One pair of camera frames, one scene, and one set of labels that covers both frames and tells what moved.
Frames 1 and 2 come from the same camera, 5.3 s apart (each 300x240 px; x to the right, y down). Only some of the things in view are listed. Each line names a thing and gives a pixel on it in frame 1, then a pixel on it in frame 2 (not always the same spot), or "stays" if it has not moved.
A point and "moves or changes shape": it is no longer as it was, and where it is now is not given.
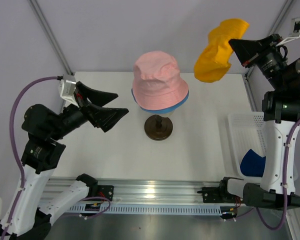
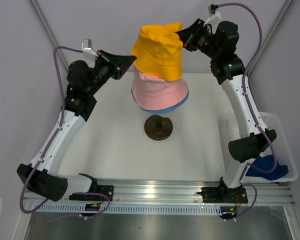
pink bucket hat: [157, 83] stays
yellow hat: [213, 61] moves or changes shape
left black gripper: [106, 117] → [117, 64]
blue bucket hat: [164, 111] stays
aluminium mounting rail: [135, 191] stays
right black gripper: [250, 51] → [188, 36]
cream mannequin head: [157, 128] stays
